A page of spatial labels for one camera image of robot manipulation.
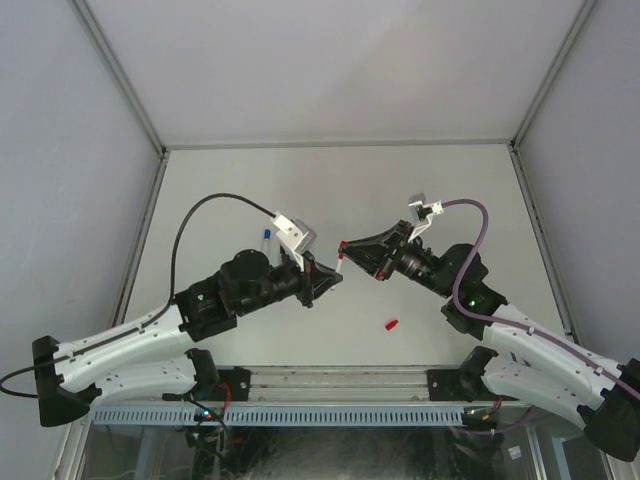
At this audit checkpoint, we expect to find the blue white marker pen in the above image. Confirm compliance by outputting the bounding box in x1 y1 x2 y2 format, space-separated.
261 229 271 260

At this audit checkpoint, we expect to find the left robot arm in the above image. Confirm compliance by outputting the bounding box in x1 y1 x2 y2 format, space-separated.
32 250 343 427

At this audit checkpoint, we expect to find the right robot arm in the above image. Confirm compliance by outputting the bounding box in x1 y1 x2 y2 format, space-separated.
339 221 639 462

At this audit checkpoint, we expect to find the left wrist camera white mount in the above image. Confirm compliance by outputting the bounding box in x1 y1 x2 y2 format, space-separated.
271 212 316 271

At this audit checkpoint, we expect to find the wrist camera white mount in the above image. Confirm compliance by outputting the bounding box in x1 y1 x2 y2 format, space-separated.
271 212 316 271
408 193 444 242

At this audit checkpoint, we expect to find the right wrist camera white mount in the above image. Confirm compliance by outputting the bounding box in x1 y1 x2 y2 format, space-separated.
408 193 444 242

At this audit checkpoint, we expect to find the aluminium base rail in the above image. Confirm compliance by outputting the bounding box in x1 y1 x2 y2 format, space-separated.
104 357 614 408

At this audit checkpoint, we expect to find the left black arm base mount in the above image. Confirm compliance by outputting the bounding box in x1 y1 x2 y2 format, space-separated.
209 367 252 402

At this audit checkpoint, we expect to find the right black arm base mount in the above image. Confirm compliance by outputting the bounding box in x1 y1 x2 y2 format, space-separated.
426 369 498 402

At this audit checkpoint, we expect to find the blue cable duct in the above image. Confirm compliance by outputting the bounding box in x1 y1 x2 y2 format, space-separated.
91 405 465 427

